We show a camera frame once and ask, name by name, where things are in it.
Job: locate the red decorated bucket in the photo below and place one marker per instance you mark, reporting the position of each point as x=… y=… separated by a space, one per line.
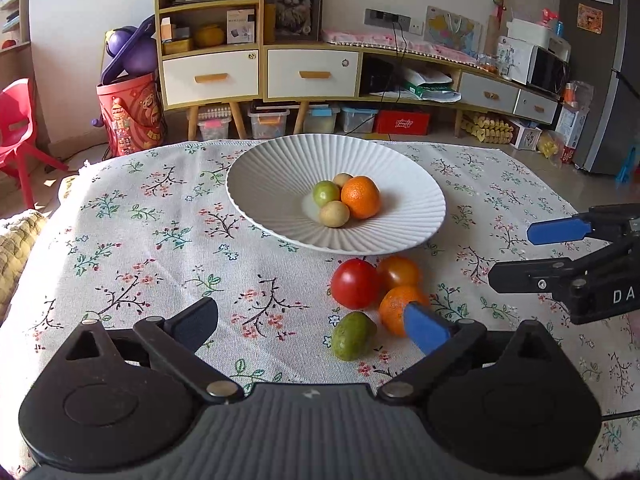
x=132 y=114

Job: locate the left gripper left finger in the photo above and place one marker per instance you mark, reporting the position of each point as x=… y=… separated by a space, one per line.
x=172 y=344

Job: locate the green avocado-like fruit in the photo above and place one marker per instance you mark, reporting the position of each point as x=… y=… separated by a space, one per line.
x=352 y=337

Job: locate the red plastic chair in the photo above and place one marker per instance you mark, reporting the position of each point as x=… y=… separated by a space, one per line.
x=19 y=135

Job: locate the clear storage bin orange latch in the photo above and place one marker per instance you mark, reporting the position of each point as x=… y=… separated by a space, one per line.
x=268 y=125

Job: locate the low curved TV cabinet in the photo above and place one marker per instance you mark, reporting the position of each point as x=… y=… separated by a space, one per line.
x=396 y=69

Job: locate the white microwave oven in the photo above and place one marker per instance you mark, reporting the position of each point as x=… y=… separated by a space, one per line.
x=531 y=66

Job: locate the white ribbed plate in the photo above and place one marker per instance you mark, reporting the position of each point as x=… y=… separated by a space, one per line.
x=271 y=186

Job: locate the green lime fruit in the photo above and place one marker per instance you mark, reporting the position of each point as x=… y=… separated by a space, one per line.
x=324 y=192

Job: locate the red storage box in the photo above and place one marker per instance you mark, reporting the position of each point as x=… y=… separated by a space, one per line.
x=402 y=122

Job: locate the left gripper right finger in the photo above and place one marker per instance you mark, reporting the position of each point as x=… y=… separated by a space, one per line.
x=445 y=346

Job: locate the clear storage bin blue lid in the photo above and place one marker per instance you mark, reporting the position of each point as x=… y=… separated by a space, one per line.
x=321 y=119

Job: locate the framed cat picture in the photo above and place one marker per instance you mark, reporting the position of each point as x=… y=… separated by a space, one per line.
x=289 y=21

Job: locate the orange tomato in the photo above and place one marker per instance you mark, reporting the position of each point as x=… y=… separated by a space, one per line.
x=395 y=271

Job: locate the red tomato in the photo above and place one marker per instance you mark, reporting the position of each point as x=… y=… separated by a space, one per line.
x=355 y=284

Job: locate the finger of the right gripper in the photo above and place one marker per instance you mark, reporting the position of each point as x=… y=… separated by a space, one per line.
x=538 y=275
x=609 y=223

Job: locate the wooden shelf cabinet with drawers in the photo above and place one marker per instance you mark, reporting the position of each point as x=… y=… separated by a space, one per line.
x=214 y=52

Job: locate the orange mandarin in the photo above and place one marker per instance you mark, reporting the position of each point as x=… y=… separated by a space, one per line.
x=362 y=197
x=392 y=307

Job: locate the grey refrigerator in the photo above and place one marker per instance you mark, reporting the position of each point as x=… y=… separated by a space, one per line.
x=604 y=36

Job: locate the small tan round fruit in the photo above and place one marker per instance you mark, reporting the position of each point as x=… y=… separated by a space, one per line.
x=334 y=214

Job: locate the purple exercise ball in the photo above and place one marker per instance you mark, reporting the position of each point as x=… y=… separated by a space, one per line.
x=132 y=50

